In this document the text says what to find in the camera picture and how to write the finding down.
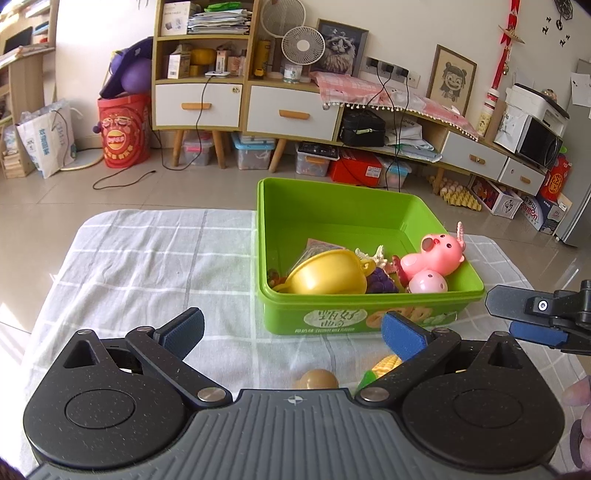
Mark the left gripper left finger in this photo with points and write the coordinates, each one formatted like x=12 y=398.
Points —
x=161 y=353

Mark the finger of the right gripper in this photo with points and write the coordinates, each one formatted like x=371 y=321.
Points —
x=539 y=335
x=522 y=305

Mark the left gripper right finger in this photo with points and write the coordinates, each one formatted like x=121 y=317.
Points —
x=423 y=353

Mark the toy corn cob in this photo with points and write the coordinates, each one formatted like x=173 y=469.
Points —
x=379 y=370

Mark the pink perforated ball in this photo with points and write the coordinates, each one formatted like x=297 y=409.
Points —
x=428 y=282

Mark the purple toy grapes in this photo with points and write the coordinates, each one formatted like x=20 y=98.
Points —
x=379 y=282

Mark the pink toy pig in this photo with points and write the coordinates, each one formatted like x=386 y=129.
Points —
x=442 y=253

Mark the white grey checkered cloth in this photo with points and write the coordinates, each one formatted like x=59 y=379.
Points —
x=129 y=268

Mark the yellow toy pot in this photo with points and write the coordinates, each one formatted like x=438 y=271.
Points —
x=333 y=272

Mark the yellow egg tray toy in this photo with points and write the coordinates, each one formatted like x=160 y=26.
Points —
x=455 y=194

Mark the green plastic cookie box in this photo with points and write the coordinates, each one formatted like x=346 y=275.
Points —
x=292 y=212

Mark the pink card packet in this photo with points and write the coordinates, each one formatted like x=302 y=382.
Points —
x=314 y=247

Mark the black white microwave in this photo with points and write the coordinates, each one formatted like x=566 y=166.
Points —
x=527 y=137

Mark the white printer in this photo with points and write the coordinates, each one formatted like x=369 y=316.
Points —
x=538 y=105

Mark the red box under cabinet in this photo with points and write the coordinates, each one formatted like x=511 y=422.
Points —
x=356 y=167

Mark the clear storage box blue lid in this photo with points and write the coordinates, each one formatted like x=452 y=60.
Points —
x=253 y=156

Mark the black bag on shelf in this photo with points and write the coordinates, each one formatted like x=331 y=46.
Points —
x=362 y=128

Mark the framed cartoon girl picture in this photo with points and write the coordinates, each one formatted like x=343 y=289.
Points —
x=452 y=79

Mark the red cartoon bucket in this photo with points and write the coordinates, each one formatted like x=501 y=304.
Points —
x=124 y=129

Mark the white paper shopping bag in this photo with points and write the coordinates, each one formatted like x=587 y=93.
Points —
x=48 y=138

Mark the long wooden tv cabinet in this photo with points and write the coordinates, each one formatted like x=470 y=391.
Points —
x=339 y=110

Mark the pink tablecloth with tassels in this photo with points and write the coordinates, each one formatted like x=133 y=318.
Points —
x=353 y=92

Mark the purple plush toy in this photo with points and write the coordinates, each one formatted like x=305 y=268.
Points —
x=129 y=71

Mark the framed cat picture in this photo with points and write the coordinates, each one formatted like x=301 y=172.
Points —
x=344 y=47

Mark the wooden shelf cabinet white drawer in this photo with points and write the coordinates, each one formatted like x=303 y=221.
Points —
x=199 y=82

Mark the small white desk fan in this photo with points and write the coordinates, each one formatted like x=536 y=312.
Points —
x=302 y=46

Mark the stack of papers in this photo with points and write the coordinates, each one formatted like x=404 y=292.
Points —
x=228 y=22

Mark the wooden desk shelf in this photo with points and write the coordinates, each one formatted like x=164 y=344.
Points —
x=28 y=32

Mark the tall white fan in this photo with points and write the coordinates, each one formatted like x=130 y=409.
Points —
x=279 y=17

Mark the red hanging wall decoration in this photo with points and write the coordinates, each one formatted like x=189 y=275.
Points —
x=509 y=37

